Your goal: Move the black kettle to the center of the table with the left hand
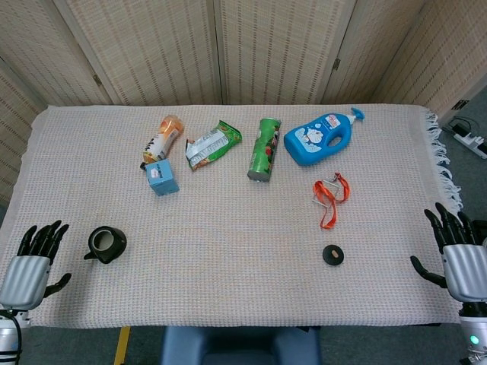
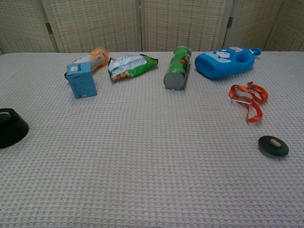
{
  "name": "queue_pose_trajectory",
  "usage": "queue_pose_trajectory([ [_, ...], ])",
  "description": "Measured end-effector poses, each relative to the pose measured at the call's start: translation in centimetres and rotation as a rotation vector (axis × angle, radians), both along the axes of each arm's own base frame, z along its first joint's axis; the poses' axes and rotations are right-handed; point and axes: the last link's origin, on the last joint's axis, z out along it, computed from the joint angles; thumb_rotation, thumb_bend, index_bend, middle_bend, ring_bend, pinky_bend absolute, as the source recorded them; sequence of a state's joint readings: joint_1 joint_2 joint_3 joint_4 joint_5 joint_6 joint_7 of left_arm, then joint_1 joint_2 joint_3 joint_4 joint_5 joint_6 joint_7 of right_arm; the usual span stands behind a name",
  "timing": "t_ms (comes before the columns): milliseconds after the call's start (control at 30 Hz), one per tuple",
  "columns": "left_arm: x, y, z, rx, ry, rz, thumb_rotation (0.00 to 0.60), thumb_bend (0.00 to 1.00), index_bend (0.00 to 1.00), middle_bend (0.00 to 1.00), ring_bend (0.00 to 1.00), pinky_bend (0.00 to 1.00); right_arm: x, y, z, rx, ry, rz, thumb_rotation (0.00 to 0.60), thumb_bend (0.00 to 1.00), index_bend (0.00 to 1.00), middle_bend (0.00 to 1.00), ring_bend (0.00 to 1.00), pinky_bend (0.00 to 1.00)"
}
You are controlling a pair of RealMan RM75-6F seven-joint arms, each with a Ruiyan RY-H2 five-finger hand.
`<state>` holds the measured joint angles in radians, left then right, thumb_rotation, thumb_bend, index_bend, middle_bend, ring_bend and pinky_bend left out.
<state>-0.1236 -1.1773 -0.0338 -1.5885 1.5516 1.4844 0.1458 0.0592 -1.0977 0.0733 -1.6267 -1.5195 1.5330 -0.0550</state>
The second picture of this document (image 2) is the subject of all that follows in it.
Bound black kettle lid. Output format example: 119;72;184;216
258;135;290;159

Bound black kettle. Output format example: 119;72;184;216
0;108;29;149

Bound pale woven tablecloth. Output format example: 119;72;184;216
0;51;304;228

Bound green chips can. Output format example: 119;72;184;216
163;46;192;91

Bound green silver snack bag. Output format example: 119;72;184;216
107;54;159;82

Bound small light blue box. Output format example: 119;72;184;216
66;62;98;99

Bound orange drink bottle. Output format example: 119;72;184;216
71;47;110;75

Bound blue detergent bottle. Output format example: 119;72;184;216
194;47;262;80

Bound beige woven folding screen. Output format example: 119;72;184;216
0;0;304;56

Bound orange lanyard with clip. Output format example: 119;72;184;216
228;81;269;124

